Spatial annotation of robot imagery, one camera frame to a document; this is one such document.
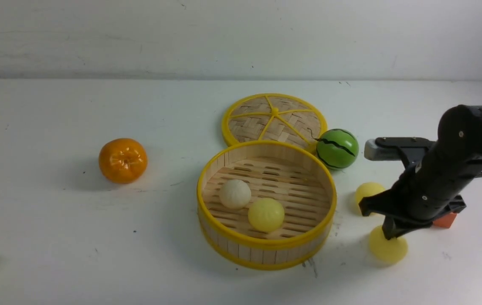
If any woven bamboo steamer lid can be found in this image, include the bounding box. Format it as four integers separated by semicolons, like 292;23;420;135
220;93;328;153

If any yellow bun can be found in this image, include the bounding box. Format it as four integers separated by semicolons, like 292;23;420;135
368;226;409;264
247;198;285;233
353;182;387;216

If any bamboo steamer tray yellow rim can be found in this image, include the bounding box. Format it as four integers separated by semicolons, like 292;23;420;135
197;141;337;270

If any white bun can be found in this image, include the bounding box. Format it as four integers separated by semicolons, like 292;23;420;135
219;179;252;210

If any orange foam cube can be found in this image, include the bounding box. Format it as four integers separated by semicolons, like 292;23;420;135
432;212;457;229

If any orange toy tangerine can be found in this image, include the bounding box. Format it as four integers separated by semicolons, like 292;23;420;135
98;138;148;184

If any green toy watermelon ball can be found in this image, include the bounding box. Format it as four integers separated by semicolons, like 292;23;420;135
315;129;360;170

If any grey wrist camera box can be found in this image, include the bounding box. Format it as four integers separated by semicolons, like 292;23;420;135
364;136;436;164

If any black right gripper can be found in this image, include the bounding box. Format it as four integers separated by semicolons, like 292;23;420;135
358;138;482;241

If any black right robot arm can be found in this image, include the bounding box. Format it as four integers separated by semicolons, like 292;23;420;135
358;105;482;240

